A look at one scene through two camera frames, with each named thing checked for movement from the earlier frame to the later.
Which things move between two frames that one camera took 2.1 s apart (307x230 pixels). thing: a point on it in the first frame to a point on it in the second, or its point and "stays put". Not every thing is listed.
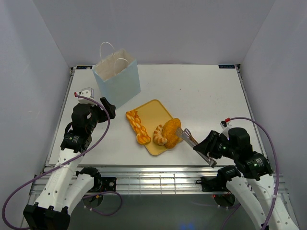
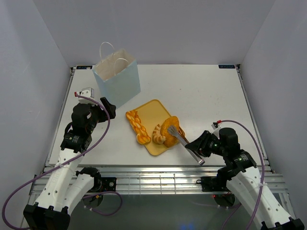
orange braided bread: x=142 y=137 stays put
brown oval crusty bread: x=169 y=132 stays put
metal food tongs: x=185 y=134 to x=177 y=132
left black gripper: x=104 y=116 stays put
